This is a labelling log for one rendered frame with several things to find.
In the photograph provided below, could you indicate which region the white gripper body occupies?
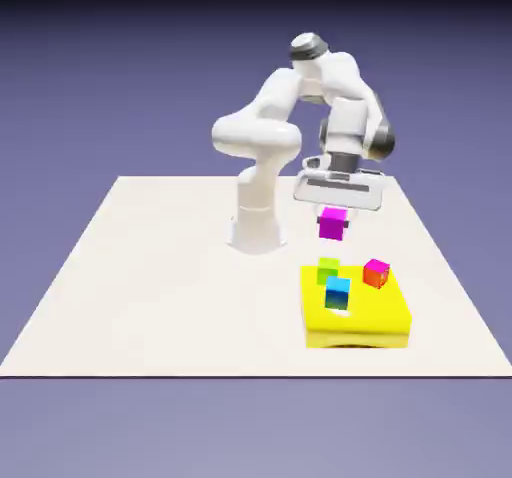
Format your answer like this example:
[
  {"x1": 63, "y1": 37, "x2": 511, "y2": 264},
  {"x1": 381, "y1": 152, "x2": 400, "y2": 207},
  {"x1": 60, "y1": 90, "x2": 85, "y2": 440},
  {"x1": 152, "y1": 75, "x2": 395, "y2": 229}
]
[{"x1": 292, "y1": 168, "x2": 384, "y2": 212}]

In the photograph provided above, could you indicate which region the small blue cube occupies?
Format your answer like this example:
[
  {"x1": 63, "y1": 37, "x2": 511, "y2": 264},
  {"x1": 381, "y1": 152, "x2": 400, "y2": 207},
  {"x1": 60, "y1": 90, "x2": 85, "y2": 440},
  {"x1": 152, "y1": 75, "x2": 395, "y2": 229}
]
[{"x1": 324, "y1": 276, "x2": 351, "y2": 312}]

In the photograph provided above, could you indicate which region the small magenta cube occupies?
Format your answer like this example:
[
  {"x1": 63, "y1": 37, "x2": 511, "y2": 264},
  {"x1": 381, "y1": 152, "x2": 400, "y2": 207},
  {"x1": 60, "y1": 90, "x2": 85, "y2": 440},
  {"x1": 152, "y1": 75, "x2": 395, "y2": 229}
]
[{"x1": 318, "y1": 206, "x2": 348, "y2": 242}]

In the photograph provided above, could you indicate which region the small red cube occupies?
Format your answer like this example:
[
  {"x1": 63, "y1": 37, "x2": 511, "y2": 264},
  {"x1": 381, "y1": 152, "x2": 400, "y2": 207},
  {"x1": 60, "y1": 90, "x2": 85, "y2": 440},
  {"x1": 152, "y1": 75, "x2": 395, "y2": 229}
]
[{"x1": 362, "y1": 258, "x2": 391, "y2": 289}]

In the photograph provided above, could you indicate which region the small green cube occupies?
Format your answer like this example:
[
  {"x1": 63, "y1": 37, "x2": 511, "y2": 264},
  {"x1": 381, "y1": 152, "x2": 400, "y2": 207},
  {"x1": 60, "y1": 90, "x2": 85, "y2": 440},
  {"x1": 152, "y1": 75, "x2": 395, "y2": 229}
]
[{"x1": 316, "y1": 257, "x2": 341, "y2": 286}]

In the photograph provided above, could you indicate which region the large yellow box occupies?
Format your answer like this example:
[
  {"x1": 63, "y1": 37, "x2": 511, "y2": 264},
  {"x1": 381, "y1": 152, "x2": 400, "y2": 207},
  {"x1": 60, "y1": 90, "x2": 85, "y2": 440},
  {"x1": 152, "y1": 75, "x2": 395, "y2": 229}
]
[{"x1": 300, "y1": 264, "x2": 413, "y2": 350}]

